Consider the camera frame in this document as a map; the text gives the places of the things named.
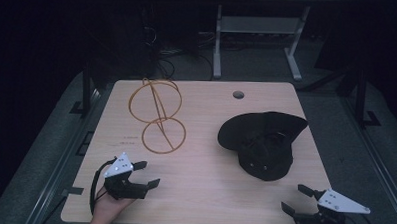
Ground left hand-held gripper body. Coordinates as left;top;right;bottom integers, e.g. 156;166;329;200
101;151;152;201

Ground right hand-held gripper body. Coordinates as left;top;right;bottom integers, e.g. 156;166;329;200
293;186;372;224

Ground golden wire hat stand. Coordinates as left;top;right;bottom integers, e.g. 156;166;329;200
126;77;190;157

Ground black baseball cap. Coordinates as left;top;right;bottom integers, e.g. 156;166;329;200
215;109;310;184

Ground person's left hand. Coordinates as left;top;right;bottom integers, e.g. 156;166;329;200
88;185;136;224

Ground grey metal floor rail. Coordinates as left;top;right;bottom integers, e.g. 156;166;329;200
23;85;103;224
336;95;397;224

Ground black metal stand post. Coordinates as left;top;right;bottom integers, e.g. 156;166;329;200
350;65;384;129
69;61;104;117

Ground tangle of black floor cables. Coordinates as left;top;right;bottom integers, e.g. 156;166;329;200
139;24;217;83

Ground grey metal desk frame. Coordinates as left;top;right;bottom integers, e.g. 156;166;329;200
212;2;312;84

